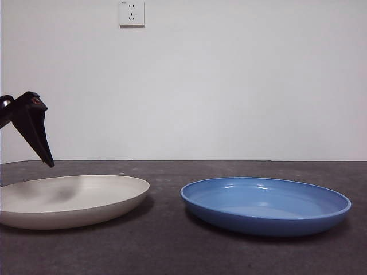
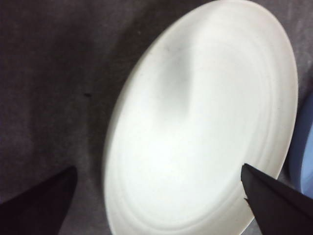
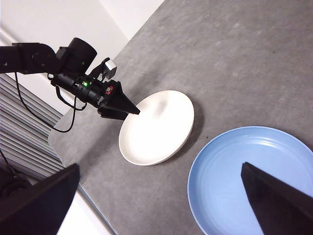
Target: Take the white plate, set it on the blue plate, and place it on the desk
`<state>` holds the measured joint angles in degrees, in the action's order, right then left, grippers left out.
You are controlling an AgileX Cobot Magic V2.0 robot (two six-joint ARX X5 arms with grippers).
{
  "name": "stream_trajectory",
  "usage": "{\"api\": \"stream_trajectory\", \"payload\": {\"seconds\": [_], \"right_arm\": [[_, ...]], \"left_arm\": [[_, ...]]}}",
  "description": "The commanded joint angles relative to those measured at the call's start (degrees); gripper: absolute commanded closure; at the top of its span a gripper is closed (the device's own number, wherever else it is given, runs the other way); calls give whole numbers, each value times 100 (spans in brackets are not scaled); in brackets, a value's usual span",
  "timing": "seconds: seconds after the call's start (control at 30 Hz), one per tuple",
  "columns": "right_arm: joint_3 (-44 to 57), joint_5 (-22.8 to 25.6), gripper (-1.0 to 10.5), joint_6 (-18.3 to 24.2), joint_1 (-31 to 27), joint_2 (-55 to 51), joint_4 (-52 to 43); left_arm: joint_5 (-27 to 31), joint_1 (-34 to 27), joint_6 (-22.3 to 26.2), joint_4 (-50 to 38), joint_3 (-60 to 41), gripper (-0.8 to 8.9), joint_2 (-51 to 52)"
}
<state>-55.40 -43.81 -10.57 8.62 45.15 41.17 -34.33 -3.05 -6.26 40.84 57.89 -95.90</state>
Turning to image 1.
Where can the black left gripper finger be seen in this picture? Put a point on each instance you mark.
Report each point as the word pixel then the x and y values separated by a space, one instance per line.
pixel 33 126

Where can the white plate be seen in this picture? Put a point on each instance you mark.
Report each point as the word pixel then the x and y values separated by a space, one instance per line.
pixel 86 212

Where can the blue plate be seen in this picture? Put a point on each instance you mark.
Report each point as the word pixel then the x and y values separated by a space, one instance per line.
pixel 266 226

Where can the white wall socket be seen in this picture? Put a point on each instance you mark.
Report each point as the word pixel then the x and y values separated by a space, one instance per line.
pixel 132 14

